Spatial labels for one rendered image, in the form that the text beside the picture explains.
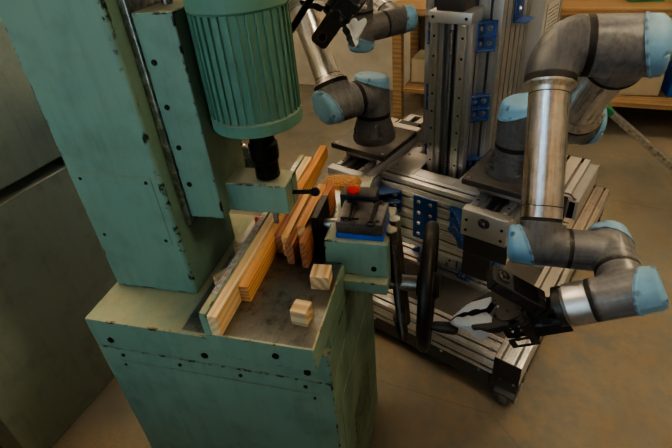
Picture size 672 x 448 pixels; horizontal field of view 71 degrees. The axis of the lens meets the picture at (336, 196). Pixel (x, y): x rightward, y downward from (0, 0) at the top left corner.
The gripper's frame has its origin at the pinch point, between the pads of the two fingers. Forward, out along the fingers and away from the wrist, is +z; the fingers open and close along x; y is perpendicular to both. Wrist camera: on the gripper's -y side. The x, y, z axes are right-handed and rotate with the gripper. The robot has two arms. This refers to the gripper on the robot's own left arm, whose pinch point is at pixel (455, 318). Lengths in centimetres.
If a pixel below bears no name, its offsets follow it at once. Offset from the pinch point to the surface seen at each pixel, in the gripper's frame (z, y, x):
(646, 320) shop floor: -24, 116, 84
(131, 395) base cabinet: 84, -10, -14
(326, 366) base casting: 24.1, -6.2, -11.6
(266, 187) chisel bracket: 24.1, -38.2, 9.0
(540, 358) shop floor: 12, 94, 57
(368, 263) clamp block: 12.9, -14.5, 5.8
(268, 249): 29.7, -27.5, 3.3
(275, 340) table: 23.4, -21.3, -16.5
